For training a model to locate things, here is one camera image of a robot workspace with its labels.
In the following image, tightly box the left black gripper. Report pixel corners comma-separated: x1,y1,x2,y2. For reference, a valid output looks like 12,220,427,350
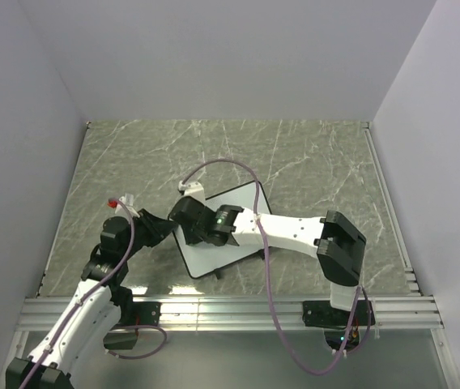
121,207,178,260

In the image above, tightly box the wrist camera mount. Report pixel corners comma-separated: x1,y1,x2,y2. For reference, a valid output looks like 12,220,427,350
107,193,137,216
177,181,206,203

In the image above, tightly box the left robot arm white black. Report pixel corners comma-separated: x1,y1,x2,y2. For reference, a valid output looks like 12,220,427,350
5,207,177,388

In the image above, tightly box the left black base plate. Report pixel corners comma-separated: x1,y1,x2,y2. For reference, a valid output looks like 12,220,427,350
117,301,161,327

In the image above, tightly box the small black-framed whiteboard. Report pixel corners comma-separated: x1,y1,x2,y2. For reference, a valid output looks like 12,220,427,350
175,181,272,280

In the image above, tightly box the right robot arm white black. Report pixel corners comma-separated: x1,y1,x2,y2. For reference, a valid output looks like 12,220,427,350
168,196,367,324

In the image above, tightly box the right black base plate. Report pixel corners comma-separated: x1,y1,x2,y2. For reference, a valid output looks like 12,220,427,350
302,300,376,329

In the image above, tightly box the aluminium front rail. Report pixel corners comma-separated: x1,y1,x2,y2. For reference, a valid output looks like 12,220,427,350
15,295,443,331

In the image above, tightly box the aluminium right side rail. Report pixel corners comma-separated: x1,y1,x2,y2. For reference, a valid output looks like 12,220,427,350
361,122,423,296

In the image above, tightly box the aluminium rail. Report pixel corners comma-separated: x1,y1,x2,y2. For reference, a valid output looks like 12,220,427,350
15,295,443,331
361,122,423,296

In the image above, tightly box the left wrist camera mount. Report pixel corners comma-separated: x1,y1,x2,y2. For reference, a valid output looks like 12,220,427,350
107,193,137,216

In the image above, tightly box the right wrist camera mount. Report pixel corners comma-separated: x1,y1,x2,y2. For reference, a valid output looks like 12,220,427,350
177,181,206,203

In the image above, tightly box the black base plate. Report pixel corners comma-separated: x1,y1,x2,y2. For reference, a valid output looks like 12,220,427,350
302,300,376,329
117,301,161,327

